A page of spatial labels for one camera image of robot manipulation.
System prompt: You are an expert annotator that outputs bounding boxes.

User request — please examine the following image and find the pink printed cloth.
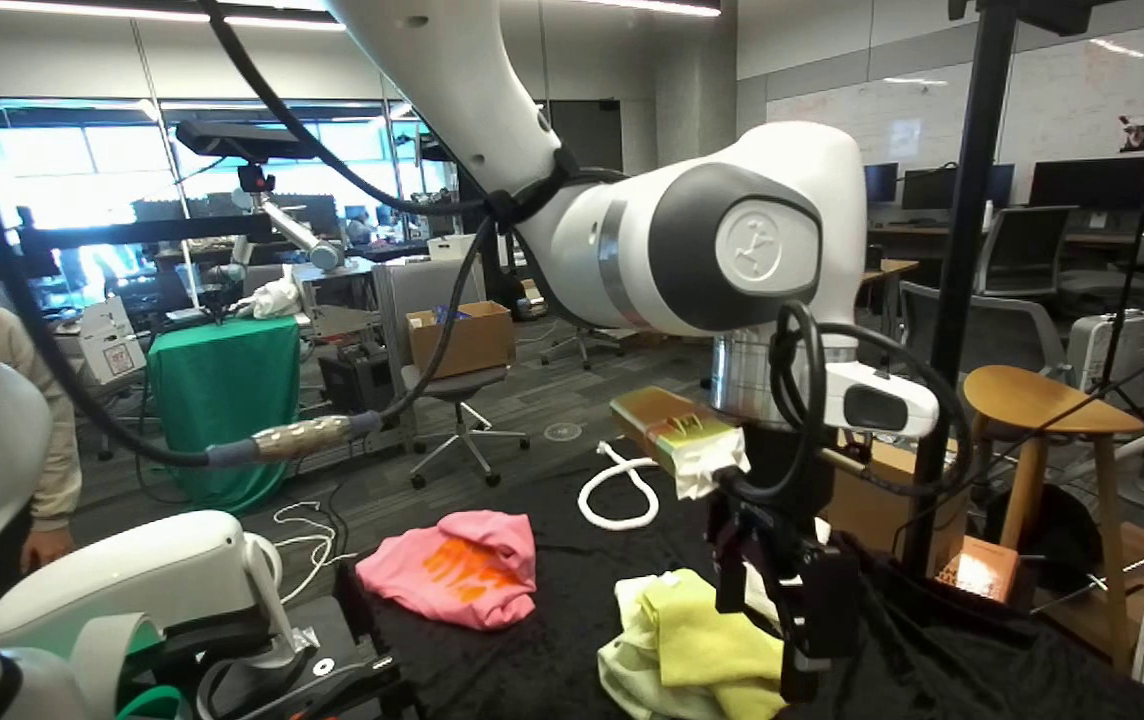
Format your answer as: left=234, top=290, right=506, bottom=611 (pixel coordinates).
left=353, top=509, right=537, bottom=631

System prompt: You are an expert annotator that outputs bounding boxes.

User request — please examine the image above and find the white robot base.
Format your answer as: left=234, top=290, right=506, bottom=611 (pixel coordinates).
left=0, top=513, right=310, bottom=720

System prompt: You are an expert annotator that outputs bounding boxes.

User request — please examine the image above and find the green draped table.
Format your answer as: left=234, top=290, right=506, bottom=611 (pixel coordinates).
left=148, top=320, right=301, bottom=513

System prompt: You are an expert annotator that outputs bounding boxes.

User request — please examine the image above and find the office chair with box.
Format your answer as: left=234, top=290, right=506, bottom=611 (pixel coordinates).
left=374, top=261, right=526, bottom=488

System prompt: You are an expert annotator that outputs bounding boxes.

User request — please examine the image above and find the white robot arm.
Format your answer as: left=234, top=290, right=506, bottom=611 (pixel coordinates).
left=0, top=0, right=885, bottom=720

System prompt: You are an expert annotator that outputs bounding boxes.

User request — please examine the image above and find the yellow microfiber cloth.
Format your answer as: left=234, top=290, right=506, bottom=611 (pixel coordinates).
left=651, top=568, right=786, bottom=720

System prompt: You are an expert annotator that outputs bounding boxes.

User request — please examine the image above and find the wooden stool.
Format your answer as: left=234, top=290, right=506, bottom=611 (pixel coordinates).
left=963, top=362, right=1144, bottom=666

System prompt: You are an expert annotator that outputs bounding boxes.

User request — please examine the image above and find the white rope loop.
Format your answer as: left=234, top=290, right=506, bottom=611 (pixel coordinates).
left=573, top=435, right=669, bottom=535

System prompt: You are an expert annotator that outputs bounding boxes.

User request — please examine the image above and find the black velvet table cloth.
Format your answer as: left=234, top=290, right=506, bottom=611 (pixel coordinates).
left=353, top=468, right=1144, bottom=720

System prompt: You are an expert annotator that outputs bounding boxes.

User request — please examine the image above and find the cardboard box on floor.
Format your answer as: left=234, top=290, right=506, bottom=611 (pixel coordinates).
left=823, top=445, right=922, bottom=559

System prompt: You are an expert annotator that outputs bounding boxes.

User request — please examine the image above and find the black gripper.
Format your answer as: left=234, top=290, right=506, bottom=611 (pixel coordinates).
left=707, top=456, right=868, bottom=704

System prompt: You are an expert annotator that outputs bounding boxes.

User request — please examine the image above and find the black camera stand pole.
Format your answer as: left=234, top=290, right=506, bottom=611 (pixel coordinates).
left=899, top=0, right=1109, bottom=585

